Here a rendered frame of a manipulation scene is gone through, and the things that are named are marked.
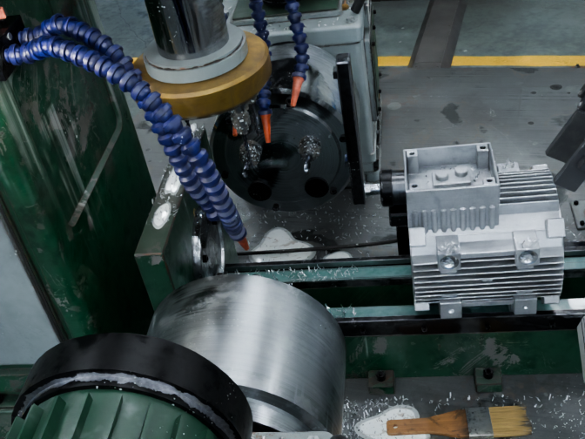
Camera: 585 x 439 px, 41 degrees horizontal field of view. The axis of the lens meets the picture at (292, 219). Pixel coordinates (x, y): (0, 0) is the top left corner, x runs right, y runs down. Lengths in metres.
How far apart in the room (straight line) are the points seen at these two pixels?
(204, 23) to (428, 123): 0.95
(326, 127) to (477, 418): 0.51
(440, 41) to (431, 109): 2.03
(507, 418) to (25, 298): 0.69
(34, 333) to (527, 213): 0.68
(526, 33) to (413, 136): 2.27
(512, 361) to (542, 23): 2.98
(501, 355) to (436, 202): 0.29
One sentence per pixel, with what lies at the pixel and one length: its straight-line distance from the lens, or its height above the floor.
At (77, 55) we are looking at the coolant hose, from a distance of 0.83.
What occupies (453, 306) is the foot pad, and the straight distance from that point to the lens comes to 1.11.
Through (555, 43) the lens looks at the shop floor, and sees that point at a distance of 3.90.
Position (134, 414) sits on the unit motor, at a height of 1.35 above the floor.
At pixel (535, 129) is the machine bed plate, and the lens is 1.79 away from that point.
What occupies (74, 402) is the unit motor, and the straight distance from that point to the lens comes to 0.58.
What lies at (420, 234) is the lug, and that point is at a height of 1.09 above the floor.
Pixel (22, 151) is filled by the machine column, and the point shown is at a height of 1.32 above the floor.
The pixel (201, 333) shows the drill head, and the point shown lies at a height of 1.16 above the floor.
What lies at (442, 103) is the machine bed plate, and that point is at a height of 0.80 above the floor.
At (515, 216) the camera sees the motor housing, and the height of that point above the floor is 1.08.
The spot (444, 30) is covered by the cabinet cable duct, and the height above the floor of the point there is 0.03.
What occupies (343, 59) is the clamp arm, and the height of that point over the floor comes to 1.25.
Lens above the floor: 1.77
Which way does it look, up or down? 38 degrees down
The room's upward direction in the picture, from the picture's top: 11 degrees counter-clockwise
